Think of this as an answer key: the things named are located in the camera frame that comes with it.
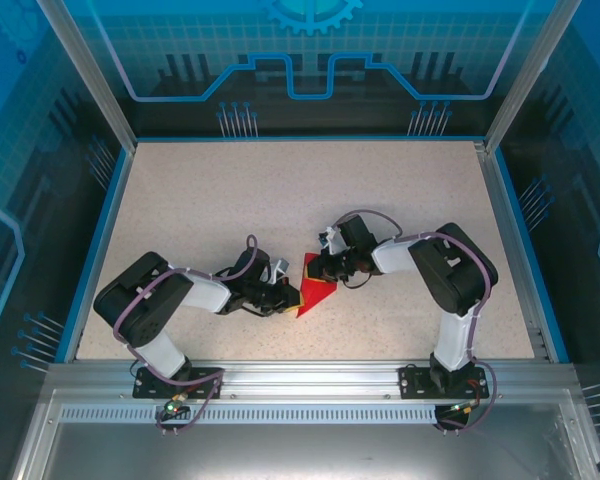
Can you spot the red paper sheet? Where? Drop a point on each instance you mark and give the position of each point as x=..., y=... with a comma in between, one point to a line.
x=317, y=297

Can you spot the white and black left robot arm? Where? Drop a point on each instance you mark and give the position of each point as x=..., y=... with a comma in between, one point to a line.
x=207, y=295

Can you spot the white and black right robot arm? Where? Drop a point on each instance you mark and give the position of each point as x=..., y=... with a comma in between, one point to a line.
x=395, y=257

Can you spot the silver sheet metal shelf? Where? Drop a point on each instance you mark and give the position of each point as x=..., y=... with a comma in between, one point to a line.
x=300, y=450

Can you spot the blue table edge strip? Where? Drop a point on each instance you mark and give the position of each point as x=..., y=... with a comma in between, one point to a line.
x=521, y=225
x=102, y=250

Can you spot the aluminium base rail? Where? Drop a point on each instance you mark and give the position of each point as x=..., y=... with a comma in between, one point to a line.
x=310, y=380

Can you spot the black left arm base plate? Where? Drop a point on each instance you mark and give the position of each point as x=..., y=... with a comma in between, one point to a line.
x=197, y=377

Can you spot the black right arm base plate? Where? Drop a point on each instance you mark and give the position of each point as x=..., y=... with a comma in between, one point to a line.
x=410, y=382

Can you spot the aluminium side rail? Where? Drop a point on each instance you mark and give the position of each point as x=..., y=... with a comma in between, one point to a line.
x=500, y=200

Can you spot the aluminium frame post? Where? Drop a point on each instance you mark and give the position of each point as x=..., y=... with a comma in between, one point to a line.
x=532, y=75
x=87, y=75

